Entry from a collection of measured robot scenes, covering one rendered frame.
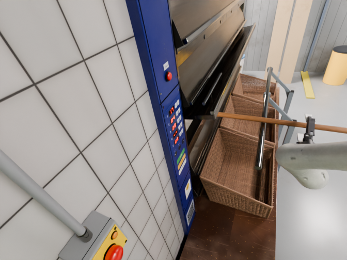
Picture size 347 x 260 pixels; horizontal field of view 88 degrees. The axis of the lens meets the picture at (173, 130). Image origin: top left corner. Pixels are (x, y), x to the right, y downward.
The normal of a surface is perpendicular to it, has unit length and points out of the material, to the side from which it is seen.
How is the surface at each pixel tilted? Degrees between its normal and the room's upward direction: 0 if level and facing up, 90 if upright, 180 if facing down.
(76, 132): 90
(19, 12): 90
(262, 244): 0
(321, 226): 0
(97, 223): 0
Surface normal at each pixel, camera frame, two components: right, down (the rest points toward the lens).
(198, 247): -0.14, -0.76
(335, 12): -0.39, 0.62
